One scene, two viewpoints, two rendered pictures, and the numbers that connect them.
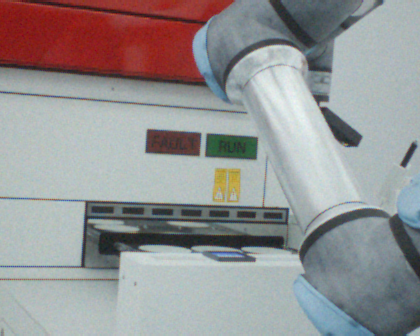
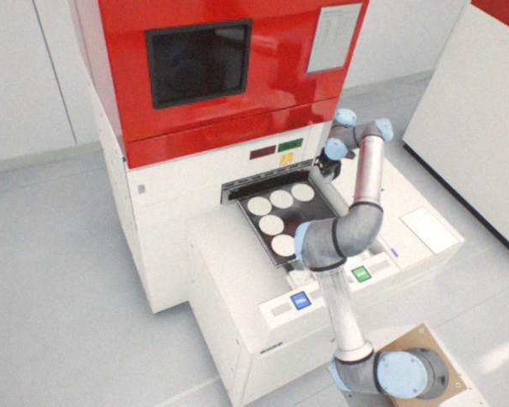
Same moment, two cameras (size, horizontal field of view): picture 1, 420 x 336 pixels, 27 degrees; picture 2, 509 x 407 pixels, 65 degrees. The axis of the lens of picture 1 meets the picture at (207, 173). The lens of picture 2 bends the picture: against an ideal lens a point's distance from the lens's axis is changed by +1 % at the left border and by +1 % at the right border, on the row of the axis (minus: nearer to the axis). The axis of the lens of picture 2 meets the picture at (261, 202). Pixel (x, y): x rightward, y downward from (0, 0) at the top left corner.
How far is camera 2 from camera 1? 122 cm
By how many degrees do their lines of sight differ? 47
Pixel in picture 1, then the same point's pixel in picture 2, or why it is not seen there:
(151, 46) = (255, 127)
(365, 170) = not seen: outside the picture
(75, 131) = (215, 162)
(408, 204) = (382, 378)
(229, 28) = (314, 252)
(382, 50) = not seen: outside the picture
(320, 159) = (349, 328)
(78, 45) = (218, 139)
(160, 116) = (257, 144)
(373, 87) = not seen: outside the picture
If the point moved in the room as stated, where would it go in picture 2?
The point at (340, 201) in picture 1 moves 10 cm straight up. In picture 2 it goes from (355, 348) to (365, 334)
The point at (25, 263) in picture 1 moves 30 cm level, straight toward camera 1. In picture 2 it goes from (196, 210) to (208, 271)
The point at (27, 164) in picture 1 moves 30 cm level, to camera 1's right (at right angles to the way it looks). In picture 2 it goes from (194, 181) to (271, 183)
